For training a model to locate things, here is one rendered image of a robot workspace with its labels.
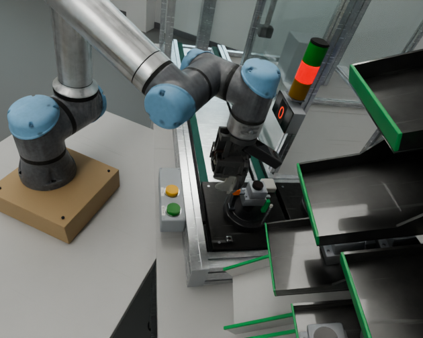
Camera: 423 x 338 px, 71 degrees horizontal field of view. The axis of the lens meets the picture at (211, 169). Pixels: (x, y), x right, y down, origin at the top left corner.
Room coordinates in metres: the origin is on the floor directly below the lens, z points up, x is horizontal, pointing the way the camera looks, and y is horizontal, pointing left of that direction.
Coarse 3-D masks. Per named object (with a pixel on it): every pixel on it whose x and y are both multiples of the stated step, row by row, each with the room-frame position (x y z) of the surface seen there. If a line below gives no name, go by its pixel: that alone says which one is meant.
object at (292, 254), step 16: (272, 224) 0.35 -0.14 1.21; (288, 224) 0.36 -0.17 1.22; (304, 224) 0.36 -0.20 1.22; (272, 240) 0.33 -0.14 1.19; (288, 240) 0.33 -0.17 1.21; (304, 240) 0.33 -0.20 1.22; (272, 256) 0.30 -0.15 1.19; (288, 256) 0.30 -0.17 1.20; (304, 256) 0.30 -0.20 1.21; (320, 256) 0.30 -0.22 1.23; (272, 272) 0.25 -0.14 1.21; (288, 272) 0.27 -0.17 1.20; (304, 272) 0.27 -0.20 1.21; (320, 272) 0.27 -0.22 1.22; (336, 272) 0.27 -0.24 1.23; (288, 288) 0.23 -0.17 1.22; (304, 288) 0.23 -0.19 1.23; (320, 288) 0.24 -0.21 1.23; (336, 288) 0.24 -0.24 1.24
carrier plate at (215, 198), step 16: (208, 192) 0.60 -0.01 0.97; (224, 192) 0.62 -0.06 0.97; (272, 192) 0.67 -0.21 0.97; (208, 208) 0.54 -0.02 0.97; (272, 208) 0.61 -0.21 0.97; (208, 224) 0.49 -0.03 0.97; (224, 224) 0.50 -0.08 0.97; (224, 240) 0.45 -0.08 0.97; (240, 240) 0.46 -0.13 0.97; (256, 240) 0.48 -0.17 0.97
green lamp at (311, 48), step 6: (312, 48) 0.77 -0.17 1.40; (318, 48) 0.76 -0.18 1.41; (324, 48) 0.76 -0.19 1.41; (306, 54) 0.77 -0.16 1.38; (312, 54) 0.76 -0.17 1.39; (318, 54) 0.76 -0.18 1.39; (324, 54) 0.77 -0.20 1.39; (306, 60) 0.77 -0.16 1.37; (312, 60) 0.76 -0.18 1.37; (318, 60) 0.76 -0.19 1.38; (318, 66) 0.77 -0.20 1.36
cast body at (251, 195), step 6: (258, 180) 0.58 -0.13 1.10; (246, 186) 0.58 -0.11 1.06; (252, 186) 0.56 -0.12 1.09; (258, 186) 0.56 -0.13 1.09; (264, 186) 0.57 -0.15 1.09; (246, 192) 0.56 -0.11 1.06; (252, 192) 0.54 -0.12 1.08; (258, 192) 0.55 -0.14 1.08; (264, 192) 0.55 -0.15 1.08; (240, 198) 0.56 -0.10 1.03; (246, 198) 0.54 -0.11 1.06; (252, 198) 0.54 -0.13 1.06; (258, 198) 0.55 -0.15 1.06; (264, 198) 0.55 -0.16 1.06; (246, 204) 0.54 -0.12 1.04; (252, 204) 0.55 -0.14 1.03; (258, 204) 0.55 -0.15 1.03; (264, 204) 0.56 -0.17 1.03
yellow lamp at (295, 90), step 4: (296, 80) 0.77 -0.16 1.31; (292, 84) 0.78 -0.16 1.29; (296, 84) 0.77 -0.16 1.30; (300, 84) 0.76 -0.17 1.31; (304, 84) 0.76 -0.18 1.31; (308, 84) 0.76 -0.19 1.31; (292, 88) 0.77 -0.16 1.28; (296, 88) 0.76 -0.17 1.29; (300, 88) 0.76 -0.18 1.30; (304, 88) 0.76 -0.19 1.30; (308, 88) 0.77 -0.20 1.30; (292, 92) 0.77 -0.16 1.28; (296, 92) 0.76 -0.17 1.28; (300, 92) 0.76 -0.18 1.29; (304, 92) 0.76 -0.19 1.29; (292, 96) 0.77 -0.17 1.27; (296, 96) 0.76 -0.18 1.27; (300, 96) 0.76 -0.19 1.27; (304, 96) 0.77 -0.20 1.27; (300, 100) 0.76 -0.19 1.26
